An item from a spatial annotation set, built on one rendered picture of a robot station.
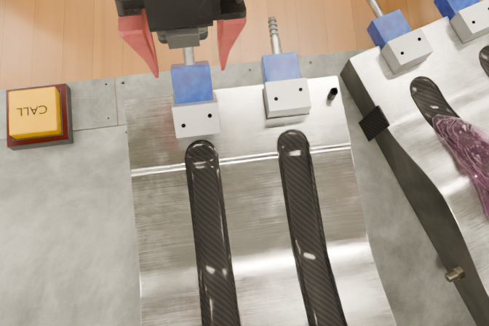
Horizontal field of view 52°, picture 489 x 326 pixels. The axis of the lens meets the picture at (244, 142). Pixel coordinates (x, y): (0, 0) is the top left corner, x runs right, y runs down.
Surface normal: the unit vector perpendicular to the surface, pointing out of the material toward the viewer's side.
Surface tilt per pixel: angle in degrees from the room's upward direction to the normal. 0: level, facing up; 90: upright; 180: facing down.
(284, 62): 0
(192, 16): 60
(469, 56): 0
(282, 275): 21
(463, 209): 8
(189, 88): 34
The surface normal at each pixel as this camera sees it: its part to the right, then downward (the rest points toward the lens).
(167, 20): 0.14, 0.71
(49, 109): 0.04, -0.25
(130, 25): -0.03, -0.69
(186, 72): 0.11, 0.33
